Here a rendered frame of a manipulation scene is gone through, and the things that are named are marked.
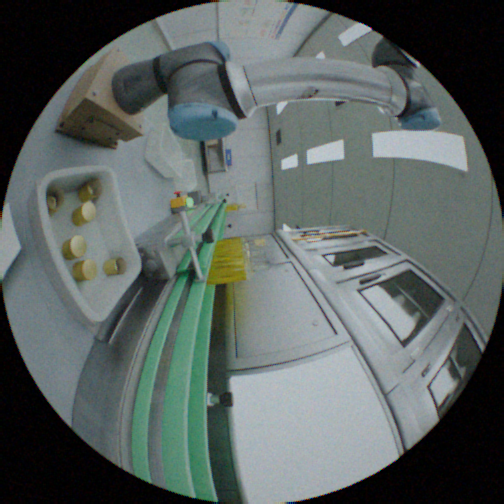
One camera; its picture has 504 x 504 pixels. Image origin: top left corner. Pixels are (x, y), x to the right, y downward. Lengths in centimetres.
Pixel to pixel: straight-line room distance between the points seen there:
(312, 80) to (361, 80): 8
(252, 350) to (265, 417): 17
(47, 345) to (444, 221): 201
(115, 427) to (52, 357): 14
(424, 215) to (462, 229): 45
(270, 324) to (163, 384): 32
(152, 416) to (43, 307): 22
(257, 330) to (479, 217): 173
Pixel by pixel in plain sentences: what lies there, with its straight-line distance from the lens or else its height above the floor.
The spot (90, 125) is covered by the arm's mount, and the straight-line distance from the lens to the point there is 39.
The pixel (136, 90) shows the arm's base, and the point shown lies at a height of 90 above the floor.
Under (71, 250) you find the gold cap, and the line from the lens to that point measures 28.
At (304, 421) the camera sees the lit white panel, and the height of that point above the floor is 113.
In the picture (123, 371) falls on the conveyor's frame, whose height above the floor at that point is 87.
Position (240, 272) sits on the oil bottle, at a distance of 43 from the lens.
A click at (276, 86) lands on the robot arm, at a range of 27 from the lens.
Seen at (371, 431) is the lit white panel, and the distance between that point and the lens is 44.
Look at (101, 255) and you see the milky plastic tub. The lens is 37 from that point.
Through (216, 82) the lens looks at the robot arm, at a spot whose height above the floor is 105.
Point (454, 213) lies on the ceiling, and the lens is 169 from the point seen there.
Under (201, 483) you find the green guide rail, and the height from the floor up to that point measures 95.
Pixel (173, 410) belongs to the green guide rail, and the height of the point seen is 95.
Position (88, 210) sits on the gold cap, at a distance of 31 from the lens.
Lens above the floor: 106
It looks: 4 degrees up
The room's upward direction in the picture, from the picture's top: 82 degrees clockwise
